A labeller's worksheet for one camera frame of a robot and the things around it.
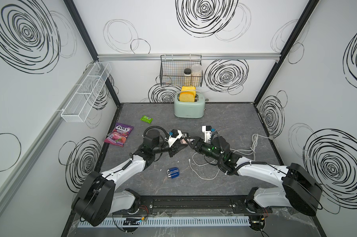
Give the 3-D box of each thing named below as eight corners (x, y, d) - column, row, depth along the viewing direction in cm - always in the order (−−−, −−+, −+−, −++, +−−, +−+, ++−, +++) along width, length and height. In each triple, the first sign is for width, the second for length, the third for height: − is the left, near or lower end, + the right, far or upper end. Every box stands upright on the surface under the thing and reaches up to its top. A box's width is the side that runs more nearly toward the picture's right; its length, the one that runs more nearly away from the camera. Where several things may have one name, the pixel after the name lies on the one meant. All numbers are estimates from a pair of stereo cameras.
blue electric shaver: (166, 178, 84) (166, 176, 82) (167, 169, 88) (167, 167, 85) (179, 178, 84) (179, 176, 82) (179, 169, 88) (179, 167, 85)
